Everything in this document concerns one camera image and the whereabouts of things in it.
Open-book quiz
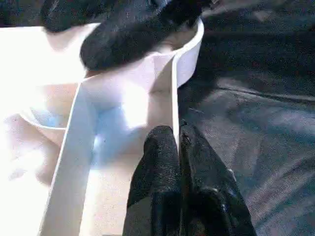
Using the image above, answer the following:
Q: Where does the black plastic mat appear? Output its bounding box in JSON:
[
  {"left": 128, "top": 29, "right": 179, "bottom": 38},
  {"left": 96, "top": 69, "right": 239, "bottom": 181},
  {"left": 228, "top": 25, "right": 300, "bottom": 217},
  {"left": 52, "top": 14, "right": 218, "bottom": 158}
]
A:
[{"left": 0, "top": 0, "right": 315, "bottom": 236}]

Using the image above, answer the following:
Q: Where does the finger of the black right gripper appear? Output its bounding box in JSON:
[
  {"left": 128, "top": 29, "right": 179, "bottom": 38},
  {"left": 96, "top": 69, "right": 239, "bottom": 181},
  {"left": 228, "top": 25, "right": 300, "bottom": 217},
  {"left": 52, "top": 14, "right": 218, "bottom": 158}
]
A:
[
  {"left": 40, "top": 0, "right": 111, "bottom": 33},
  {"left": 80, "top": 0, "right": 206, "bottom": 71}
]

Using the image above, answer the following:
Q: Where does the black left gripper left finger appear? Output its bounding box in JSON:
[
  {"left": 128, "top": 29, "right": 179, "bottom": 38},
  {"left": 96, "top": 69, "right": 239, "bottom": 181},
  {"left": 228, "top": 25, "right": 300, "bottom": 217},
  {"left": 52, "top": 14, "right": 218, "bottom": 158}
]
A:
[{"left": 122, "top": 125, "right": 183, "bottom": 236}]

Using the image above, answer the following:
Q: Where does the white plastic table top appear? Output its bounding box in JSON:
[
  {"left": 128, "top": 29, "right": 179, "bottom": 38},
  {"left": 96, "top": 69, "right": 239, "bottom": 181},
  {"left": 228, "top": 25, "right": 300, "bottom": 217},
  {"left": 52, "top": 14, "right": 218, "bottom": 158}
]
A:
[{"left": 0, "top": 17, "right": 205, "bottom": 236}]

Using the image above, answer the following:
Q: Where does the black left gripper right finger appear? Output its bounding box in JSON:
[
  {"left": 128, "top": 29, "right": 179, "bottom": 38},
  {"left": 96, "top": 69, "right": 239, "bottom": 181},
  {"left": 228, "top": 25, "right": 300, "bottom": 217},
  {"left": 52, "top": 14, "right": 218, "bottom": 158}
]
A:
[{"left": 179, "top": 119, "right": 258, "bottom": 236}]

